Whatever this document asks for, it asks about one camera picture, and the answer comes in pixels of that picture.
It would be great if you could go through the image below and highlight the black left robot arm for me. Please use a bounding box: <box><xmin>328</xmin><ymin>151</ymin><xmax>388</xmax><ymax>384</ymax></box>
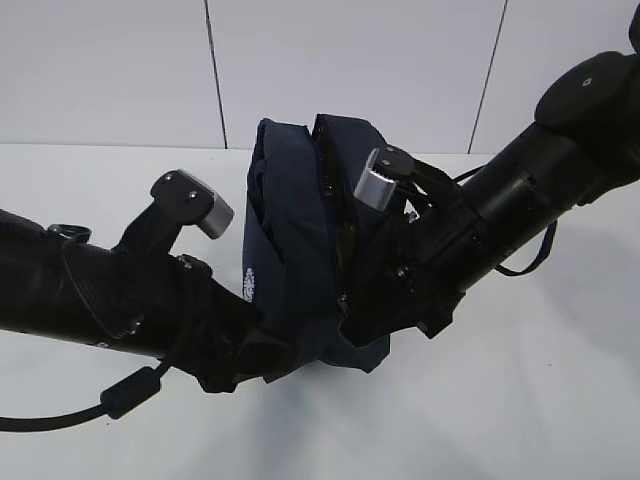
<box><xmin>1</xmin><ymin>211</ymin><xmax>297</xmax><ymax>393</ymax></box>

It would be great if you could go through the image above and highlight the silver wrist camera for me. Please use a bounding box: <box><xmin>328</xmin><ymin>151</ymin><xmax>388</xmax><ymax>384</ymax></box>
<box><xmin>353</xmin><ymin>145</ymin><xmax>451</xmax><ymax>216</ymax></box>
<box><xmin>114</xmin><ymin>169</ymin><xmax>235</xmax><ymax>256</ymax></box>

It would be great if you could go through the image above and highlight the dark right arm cable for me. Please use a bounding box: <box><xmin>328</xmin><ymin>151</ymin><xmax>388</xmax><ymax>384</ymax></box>
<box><xmin>494</xmin><ymin>219</ymin><xmax>559</xmax><ymax>276</ymax></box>

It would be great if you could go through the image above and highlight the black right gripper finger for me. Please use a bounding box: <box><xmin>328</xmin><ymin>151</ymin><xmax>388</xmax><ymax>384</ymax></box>
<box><xmin>340</xmin><ymin>249</ymin><xmax>425</xmax><ymax>347</ymax></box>

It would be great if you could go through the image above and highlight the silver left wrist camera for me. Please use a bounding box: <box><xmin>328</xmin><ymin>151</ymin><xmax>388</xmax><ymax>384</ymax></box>
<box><xmin>114</xmin><ymin>169</ymin><xmax>235</xmax><ymax>256</ymax></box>

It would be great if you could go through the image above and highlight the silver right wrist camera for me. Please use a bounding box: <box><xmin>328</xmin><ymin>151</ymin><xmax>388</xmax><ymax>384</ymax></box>
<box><xmin>353</xmin><ymin>145</ymin><xmax>451</xmax><ymax>216</ymax></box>

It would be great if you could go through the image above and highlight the dark navy lunch bag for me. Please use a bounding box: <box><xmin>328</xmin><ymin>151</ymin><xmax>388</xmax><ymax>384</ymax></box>
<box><xmin>242</xmin><ymin>114</ymin><xmax>403</xmax><ymax>373</ymax></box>

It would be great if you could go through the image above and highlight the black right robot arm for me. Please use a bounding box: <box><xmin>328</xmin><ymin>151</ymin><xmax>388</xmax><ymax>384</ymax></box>
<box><xmin>341</xmin><ymin>51</ymin><xmax>639</xmax><ymax>347</ymax></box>

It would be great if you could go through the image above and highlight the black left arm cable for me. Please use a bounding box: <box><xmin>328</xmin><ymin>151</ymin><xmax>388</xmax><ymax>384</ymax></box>
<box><xmin>0</xmin><ymin>357</ymin><xmax>176</xmax><ymax>434</ymax></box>

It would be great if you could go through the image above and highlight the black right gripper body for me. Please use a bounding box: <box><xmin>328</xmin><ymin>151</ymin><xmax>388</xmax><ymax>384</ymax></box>
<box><xmin>379</xmin><ymin>194</ymin><xmax>488</xmax><ymax>339</ymax></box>

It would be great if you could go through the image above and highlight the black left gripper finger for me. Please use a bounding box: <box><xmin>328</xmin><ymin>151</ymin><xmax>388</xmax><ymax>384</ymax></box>
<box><xmin>194</xmin><ymin>299</ymin><xmax>295</xmax><ymax>393</ymax></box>

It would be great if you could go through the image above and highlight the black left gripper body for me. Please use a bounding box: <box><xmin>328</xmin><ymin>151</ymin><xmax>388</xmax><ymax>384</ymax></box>
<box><xmin>129</xmin><ymin>255</ymin><xmax>250</xmax><ymax>375</ymax></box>

